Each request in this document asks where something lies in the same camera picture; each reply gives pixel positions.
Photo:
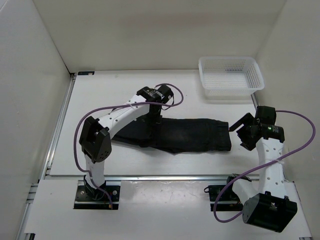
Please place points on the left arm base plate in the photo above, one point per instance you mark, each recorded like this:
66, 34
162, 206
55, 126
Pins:
86, 200

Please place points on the front aluminium rail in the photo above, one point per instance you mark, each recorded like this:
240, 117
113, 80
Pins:
117, 178

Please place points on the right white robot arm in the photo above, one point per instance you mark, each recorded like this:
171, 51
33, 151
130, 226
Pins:
269, 206

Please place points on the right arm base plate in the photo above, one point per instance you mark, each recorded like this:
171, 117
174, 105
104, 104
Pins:
229, 201

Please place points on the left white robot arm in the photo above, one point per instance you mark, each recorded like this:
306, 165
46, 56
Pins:
97, 133

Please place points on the blue corner label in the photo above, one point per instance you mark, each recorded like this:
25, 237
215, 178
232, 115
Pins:
86, 73

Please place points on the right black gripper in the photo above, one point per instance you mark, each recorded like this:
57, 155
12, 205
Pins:
248, 119

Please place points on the left aluminium rail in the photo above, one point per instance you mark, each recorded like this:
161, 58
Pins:
47, 162

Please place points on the black trousers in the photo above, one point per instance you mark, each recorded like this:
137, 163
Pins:
176, 136

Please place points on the white perforated plastic basket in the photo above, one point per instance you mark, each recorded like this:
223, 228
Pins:
229, 76

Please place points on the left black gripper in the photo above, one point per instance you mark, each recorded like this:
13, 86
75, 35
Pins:
154, 121

